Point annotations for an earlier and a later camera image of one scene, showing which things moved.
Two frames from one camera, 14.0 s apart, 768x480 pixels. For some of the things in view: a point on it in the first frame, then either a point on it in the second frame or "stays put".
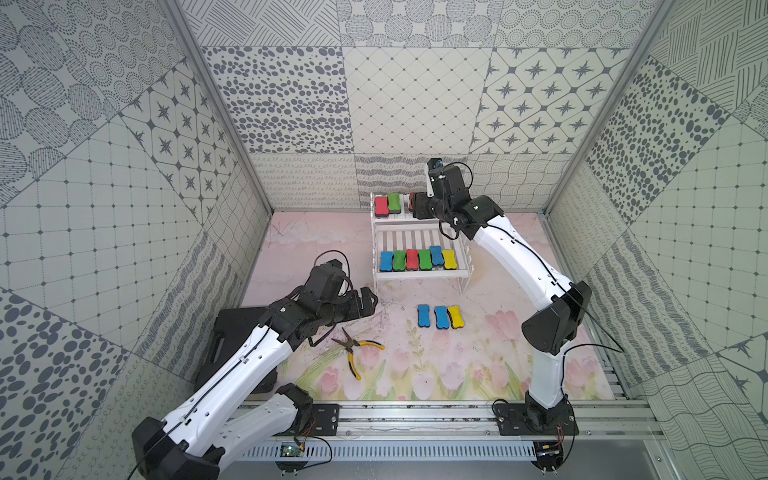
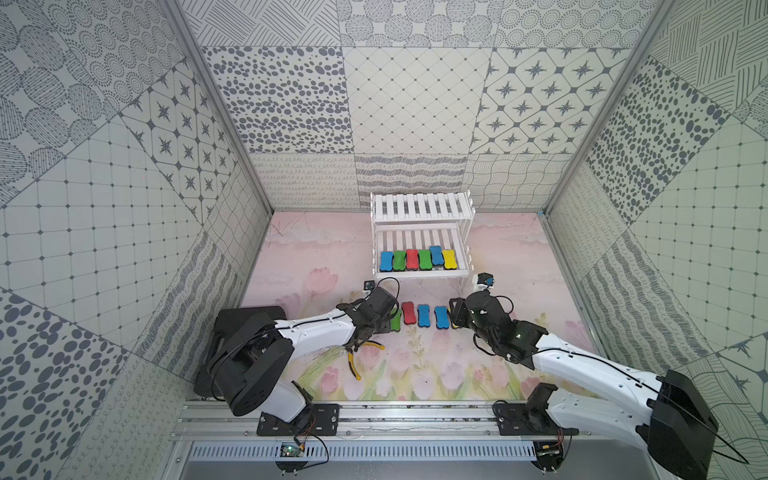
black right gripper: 420,211 -> 458,312
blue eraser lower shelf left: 386,260 stays put
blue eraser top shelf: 441,316 stays put
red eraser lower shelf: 412,260 stays put
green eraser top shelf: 394,204 -> 395,322
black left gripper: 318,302 -> 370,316
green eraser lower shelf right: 425,259 stays put
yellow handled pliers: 349,344 stays put
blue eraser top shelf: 423,315 stays put
